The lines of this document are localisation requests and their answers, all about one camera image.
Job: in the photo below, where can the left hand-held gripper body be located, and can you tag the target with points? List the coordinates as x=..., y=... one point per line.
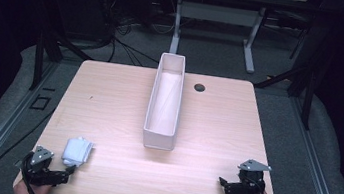
x=39, y=167

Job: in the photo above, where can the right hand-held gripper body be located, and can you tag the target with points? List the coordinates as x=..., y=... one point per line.
x=250, y=179

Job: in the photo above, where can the white cloth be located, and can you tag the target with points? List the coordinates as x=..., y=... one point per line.
x=77, y=151

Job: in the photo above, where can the person's left hand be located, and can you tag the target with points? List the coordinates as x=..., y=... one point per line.
x=33, y=191

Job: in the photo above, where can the long white box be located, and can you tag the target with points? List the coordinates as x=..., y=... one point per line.
x=164, y=106

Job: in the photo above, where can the black table grommet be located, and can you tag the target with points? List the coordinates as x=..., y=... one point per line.
x=199, y=88

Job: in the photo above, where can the black metal stand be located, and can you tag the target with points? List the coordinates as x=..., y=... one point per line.
x=308, y=91
x=39, y=59

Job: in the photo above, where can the white-legged wooden desk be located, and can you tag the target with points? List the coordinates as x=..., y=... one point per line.
x=219, y=14

